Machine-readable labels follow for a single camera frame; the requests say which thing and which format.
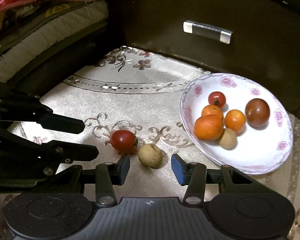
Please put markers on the orange tangerine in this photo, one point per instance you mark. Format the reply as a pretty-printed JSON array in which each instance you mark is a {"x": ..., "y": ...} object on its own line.
[
  {"x": 208, "y": 127},
  {"x": 212, "y": 110},
  {"x": 235, "y": 120}
]

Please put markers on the large dark red tomato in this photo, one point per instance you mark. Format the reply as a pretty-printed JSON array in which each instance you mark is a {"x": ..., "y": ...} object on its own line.
[{"x": 257, "y": 112}]

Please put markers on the small red cherry tomato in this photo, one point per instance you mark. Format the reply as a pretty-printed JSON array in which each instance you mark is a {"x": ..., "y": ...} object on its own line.
[{"x": 124, "y": 141}]

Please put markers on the silver drawer handle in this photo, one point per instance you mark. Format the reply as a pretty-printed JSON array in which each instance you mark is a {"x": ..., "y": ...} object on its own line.
[{"x": 209, "y": 31}]

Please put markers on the dark wooden nightstand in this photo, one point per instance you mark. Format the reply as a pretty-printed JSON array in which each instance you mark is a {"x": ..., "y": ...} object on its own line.
[{"x": 264, "y": 47}]

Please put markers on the orange tangerine front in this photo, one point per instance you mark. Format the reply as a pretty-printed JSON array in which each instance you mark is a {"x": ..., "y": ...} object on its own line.
[{"x": 208, "y": 127}]

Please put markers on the floral embroidered table cloth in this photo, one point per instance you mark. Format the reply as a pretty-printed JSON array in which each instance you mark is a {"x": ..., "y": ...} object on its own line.
[{"x": 140, "y": 91}]

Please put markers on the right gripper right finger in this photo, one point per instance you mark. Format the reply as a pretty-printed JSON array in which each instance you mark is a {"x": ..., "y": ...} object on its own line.
[{"x": 193, "y": 175}]

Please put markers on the stacked folded bedding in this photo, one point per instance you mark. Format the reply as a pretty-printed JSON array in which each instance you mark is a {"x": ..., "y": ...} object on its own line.
[{"x": 33, "y": 30}]

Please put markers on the white floral porcelain bowl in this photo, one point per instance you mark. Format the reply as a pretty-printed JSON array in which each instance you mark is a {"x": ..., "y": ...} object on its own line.
[{"x": 259, "y": 150}]

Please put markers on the greenish beige longan fruit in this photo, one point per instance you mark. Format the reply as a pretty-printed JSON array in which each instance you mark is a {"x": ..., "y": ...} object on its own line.
[{"x": 150, "y": 155}]

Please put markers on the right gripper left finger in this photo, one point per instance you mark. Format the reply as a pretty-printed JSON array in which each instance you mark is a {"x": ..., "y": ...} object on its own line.
[{"x": 108, "y": 175}]

